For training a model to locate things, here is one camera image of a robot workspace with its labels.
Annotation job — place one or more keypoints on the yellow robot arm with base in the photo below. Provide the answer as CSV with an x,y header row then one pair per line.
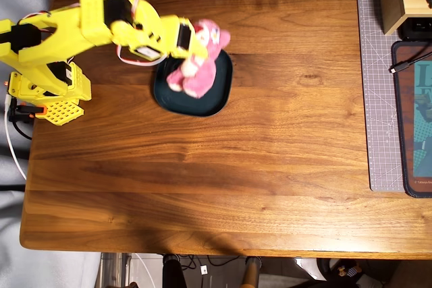
x,y
67,31

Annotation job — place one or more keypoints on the pink strawberry bear plush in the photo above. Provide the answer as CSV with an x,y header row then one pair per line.
x,y
199,79

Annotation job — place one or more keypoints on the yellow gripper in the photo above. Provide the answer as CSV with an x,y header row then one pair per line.
x,y
183,36

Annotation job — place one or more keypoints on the dark printed mouse pad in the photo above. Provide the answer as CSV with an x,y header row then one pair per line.
x,y
408,133

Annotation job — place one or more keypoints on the dark green square dish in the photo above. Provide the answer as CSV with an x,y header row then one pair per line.
x,y
202,106

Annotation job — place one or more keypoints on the small toy figure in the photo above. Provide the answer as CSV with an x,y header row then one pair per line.
x,y
349,270

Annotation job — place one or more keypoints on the black electronic device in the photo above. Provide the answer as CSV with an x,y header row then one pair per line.
x,y
418,30

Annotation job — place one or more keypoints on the wooden post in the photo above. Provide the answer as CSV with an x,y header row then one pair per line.
x,y
251,272

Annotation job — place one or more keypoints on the grey cutting mat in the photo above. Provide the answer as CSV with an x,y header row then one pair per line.
x,y
378,99

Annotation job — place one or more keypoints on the small white plug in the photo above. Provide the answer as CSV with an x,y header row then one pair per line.
x,y
203,269

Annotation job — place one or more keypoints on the black post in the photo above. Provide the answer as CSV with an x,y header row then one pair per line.
x,y
172,272

